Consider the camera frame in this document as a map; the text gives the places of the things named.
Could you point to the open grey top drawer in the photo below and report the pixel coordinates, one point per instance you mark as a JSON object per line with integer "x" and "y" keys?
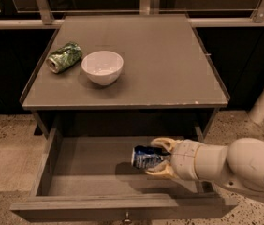
{"x": 91, "y": 179}

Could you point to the metal railing frame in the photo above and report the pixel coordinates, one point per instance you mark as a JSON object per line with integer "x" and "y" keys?
{"x": 50, "y": 14}

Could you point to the blue pepsi can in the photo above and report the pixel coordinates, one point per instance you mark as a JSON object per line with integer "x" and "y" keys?
{"x": 147, "y": 157}

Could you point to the crushed green soda can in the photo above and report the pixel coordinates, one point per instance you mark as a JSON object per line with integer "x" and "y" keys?
{"x": 64, "y": 58}

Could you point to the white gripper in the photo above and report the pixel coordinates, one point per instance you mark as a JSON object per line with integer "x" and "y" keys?
{"x": 184, "y": 159}

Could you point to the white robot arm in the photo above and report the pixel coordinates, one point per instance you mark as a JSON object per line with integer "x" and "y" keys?
{"x": 238, "y": 167}

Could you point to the grey wooden cabinet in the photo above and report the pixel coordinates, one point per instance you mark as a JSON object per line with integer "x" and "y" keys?
{"x": 167, "y": 84}

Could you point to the brass drawer knob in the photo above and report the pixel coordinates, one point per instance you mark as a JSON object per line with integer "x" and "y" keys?
{"x": 127, "y": 220}

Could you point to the white ceramic bowl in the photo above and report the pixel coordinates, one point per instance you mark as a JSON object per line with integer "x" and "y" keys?
{"x": 103, "y": 67}

